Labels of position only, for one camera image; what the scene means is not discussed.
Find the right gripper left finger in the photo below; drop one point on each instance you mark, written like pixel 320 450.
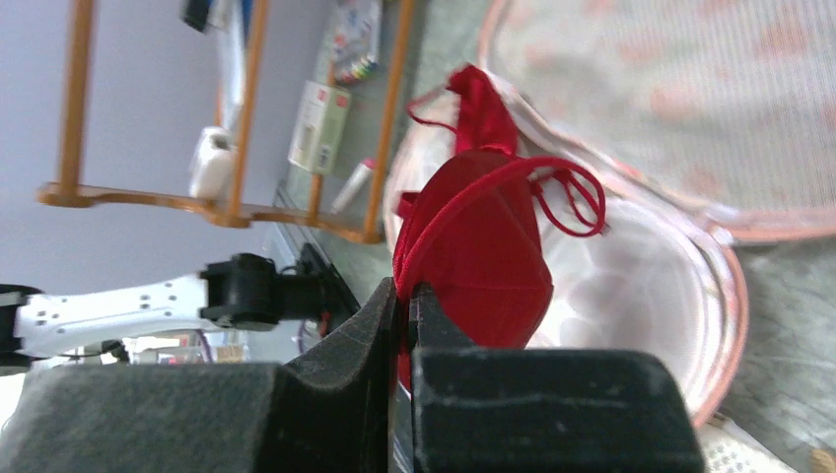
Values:
pixel 328 410

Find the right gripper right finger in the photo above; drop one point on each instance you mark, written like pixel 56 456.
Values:
pixel 476 409

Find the red bra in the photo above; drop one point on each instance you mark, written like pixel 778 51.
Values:
pixel 471 232

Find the floral mesh laundry bag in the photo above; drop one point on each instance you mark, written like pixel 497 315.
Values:
pixel 710 124

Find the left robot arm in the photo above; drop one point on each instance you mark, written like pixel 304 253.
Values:
pixel 246 292

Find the beige round laundry bag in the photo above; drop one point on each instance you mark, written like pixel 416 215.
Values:
pixel 726 447

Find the plastic bag in rack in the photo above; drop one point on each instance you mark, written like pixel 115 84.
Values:
pixel 356 40

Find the white marker pen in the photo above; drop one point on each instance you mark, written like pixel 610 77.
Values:
pixel 355 182

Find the small white carton box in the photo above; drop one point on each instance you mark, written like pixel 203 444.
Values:
pixel 318 130

